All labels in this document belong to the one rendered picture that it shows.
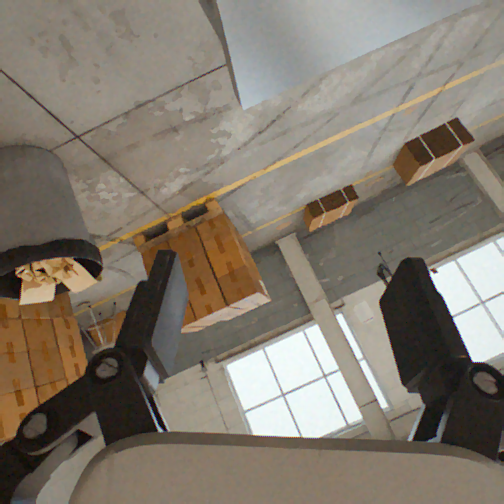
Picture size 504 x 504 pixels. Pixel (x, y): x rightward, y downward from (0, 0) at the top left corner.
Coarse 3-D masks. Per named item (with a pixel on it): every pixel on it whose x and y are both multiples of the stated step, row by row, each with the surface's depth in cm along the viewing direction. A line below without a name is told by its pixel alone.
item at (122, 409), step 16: (112, 352) 9; (96, 368) 8; (112, 368) 8; (128, 368) 8; (96, 384) 8; (112, 384) 8; (128, 384) 8; (96, 400) 8; (112, 400) 8; (128, 400) 8; (144, 400) 8; (112, 416) 7; (128, 416) 7; (144, 416) 7; (160, 416) 9; (112, 432) 7; (128, 432) 7; (144, 432) 7
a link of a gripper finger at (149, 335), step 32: (160, 256) 11; (160, 288) 10; (128, 320) 10; (160, 320) 9; (128, 352) 9; (160, 352) 10; (32, 416) 8; (64, 416) 8; (96, 416) 8; (32, 448) 7
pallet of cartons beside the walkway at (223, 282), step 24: (216, 216) 255; (144, 240) 256; (168, 240) 257; (192, 240) 253; (216, 240) 250; (240, 240) 295; (144, 264) 255; (192, 264) 249; (216, 264) 245; (240, 264) 243; (192, 288) 245; (216, 288) 241; (240, 288) 238; (264, 288) 328; (192, 312) 240; (216, 312) 242; (240, 312) 324
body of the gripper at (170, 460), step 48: (192, 432) 7; (96, 480) 6; (144, 480) 6; (192, 480) 6; (240, 480) 6; (288, 480) 6; (336, 480) 6; (384, 480) 6; (432, 480) 6; (480, 480) 6
